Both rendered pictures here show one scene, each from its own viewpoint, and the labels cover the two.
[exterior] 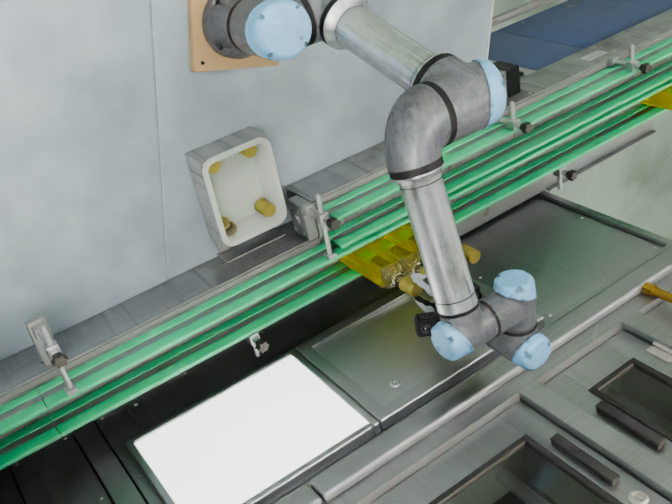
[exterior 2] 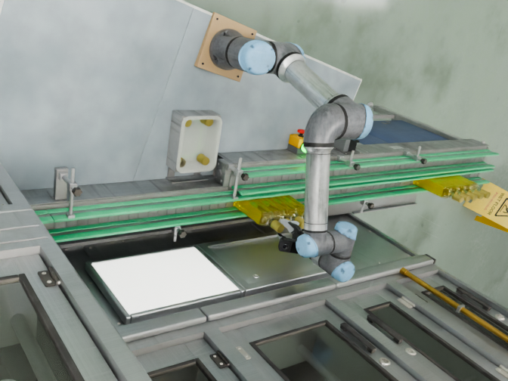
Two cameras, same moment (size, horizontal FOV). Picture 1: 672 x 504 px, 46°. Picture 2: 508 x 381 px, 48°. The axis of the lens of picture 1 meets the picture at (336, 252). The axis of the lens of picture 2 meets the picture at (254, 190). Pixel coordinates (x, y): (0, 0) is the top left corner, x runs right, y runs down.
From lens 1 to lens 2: 0.57 m
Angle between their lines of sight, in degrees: 14
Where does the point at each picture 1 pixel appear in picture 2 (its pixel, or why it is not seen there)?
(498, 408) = (312, 304)
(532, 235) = not seen: hidden behind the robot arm
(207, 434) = (139, 271)
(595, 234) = (376, 241)
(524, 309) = (348, 243)
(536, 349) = (347, 269)
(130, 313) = (109, 190)
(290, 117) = (233, 114)
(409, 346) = (265, 261)
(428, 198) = (321, 162)
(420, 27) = not seen: hidden behind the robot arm
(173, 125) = (173, 91)
